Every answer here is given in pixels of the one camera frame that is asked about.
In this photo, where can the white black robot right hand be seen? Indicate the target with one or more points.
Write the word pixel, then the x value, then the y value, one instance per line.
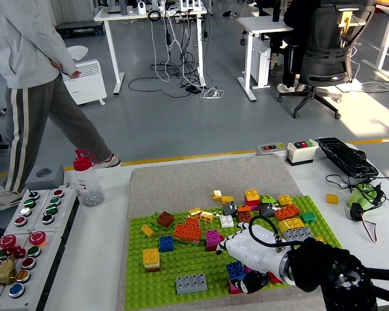
pixel 256 249

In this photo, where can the person's hand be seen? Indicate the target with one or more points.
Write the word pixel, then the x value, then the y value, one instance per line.
pixel 68 74

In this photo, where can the blue square brick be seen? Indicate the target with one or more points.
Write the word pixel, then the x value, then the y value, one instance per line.
pixel 235 271
pixel 166 244

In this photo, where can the red square brick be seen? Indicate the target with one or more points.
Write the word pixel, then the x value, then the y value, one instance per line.
pixel 274 278

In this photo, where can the green studded baseplate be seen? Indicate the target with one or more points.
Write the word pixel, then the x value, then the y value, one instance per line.
pixel 188 260

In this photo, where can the white panel heater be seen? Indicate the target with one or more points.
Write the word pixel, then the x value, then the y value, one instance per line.
pixel 87 84

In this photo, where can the white plastic chair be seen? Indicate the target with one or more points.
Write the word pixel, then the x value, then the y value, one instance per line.
pixel 77 52

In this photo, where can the orange brown brick stack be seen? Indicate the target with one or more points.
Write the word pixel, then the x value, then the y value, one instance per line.
pixel 244 215

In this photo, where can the dark grey brick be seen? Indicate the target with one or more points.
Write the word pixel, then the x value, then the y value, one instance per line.
pixel 266 210

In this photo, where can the white flat square brick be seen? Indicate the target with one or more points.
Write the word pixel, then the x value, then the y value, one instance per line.
pixel 227 221

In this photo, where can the yellow curved brick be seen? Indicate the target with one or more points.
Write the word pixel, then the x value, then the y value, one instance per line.
pixel 290 224

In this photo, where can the white magenta brick stack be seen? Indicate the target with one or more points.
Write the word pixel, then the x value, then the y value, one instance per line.
pixel 233 286

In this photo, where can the red sloped brick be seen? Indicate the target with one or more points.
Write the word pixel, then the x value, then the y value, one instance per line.
pixel 210 248

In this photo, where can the grey sloped brick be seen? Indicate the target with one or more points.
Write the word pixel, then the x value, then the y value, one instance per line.
pixel 230 209

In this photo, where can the orange long brick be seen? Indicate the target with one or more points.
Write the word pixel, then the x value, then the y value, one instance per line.
pixel 287 212

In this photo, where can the black wheeled dolly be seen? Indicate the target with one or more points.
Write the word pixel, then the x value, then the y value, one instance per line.
pixel 81 26

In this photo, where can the lime green brick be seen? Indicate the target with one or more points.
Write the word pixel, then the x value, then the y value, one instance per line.
pixel 267 199

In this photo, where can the yellow red brick stack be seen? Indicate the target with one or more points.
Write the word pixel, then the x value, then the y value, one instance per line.
pixel 252 196

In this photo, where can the yellow square brick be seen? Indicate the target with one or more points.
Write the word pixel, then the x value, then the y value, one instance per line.
pixel 332 198
pixel 285 201

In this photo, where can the shiny gold brick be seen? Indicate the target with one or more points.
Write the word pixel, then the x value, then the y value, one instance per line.
pixel 207 217
pixel 195 212

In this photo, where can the green small brick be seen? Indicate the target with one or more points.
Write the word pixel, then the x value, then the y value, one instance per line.
pixel 308 217

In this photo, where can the small narrow yellow brick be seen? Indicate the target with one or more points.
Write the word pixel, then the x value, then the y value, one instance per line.
pixel 147 231
pixel 319 239

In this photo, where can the orange brick cluster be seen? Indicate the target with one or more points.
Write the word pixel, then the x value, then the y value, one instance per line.
pixel 187 232

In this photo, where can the grey eight-stud brick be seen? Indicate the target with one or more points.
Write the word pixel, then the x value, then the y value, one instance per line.
pixel 191 284

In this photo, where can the grey floor power strip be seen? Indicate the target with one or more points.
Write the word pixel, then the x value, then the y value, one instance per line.
pixel 1 111

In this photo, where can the grey-brown table mat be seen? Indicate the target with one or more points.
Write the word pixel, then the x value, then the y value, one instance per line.
pixel 197 178

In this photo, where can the brown square brick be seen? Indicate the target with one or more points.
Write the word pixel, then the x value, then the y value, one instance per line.
pixel 165 219

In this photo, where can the yellow tan brick stack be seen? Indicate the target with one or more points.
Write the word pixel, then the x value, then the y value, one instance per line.
pixel 151 256

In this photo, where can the grey block with hole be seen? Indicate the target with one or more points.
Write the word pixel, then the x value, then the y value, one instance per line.
pixel 52 181

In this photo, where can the light green tape roll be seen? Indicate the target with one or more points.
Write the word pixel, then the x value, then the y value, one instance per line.
pixel 355 197

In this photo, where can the clear bottle red cap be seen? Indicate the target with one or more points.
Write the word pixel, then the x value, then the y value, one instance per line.
pixel 86 184

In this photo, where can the black power adapter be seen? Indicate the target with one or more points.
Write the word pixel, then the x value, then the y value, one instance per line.
pixel 193 90

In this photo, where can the black keyboard tray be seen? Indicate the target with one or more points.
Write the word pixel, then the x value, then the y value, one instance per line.
pixel 343 155

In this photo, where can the white eight-button control box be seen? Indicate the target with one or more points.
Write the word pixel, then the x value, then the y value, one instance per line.
pixel 39 207

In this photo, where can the white computer tower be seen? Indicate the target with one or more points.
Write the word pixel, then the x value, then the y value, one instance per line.
pixel 261 64

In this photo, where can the white desk with tower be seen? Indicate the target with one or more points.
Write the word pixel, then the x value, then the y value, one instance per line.
pixel 262 24

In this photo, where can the brass valve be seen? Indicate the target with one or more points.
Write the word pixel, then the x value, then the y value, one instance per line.
pixel 3 275

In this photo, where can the white emergency-stop button box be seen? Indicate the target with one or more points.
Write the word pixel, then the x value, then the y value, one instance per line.
pixel 32 285

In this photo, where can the black bottle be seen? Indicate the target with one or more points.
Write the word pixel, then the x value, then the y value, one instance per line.
pixel 276 13

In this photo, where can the white small camera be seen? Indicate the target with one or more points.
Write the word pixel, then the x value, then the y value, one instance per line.
pixel 142 8

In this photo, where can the grey switch box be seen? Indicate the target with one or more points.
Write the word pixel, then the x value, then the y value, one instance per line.
pixel 269 149

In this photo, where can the white switch box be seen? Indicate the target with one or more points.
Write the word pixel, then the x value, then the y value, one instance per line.
pixel 299 155

